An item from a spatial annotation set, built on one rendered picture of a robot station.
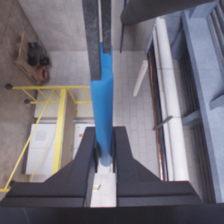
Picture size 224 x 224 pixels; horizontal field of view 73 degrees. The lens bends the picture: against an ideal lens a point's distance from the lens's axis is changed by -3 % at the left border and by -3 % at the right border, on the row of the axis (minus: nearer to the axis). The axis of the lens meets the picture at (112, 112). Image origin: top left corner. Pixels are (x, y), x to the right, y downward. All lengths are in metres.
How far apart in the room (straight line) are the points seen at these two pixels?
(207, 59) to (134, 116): 2.22
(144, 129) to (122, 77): 1.73
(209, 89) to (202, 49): 0.93
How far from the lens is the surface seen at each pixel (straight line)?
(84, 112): 4.11
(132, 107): 4.54
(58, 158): 2.84
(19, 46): 4.18
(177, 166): 3.15
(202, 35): 4.22
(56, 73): 5.26
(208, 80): 3.59
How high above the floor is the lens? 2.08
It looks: 1 degrees up
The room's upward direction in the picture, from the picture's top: 90 degrees clockwise
